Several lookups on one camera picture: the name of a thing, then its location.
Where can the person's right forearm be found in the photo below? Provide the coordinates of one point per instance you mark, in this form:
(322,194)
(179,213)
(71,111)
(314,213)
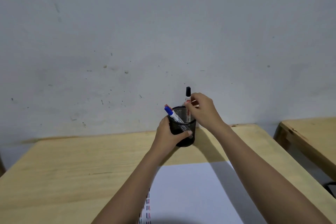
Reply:
(262,179)

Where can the person's left forearm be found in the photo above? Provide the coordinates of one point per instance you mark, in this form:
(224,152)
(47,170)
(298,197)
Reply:
(128,195)

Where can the light wooden side table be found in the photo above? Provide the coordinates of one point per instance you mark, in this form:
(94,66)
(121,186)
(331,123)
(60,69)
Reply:
(309,134)

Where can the person's right hand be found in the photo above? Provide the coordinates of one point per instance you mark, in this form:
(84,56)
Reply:
(207,116)

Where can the black marker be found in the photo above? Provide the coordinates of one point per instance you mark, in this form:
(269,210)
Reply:
(188,91)

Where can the white paper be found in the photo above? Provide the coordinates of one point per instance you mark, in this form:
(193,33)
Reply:
(194,195)

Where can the blue marker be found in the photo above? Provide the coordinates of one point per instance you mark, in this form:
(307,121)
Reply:
(168,111)

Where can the person's left hand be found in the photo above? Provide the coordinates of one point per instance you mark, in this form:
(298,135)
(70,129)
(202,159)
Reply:
(164,139)

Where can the black mesh pen holder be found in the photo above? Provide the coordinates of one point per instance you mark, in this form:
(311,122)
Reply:
(183,128)

